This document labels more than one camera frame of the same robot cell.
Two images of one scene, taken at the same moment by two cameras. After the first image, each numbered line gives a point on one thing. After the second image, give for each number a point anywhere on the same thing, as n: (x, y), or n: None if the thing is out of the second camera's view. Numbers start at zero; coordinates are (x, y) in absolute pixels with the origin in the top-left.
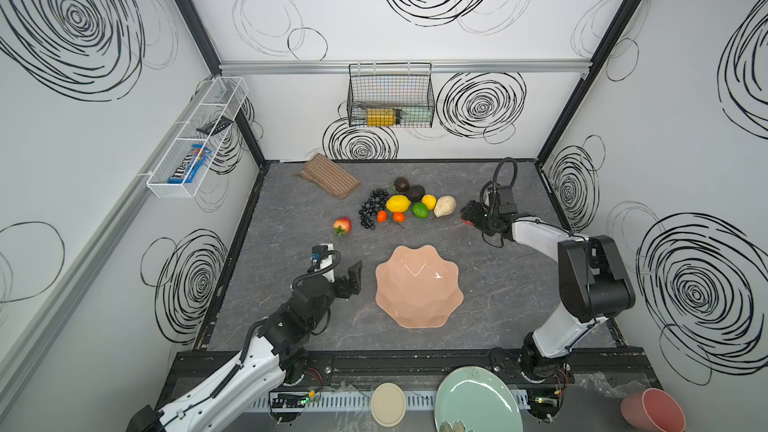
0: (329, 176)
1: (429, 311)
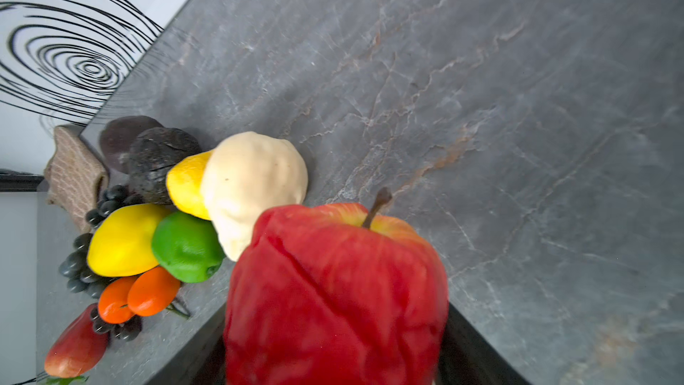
0: (76, 178)
1: None
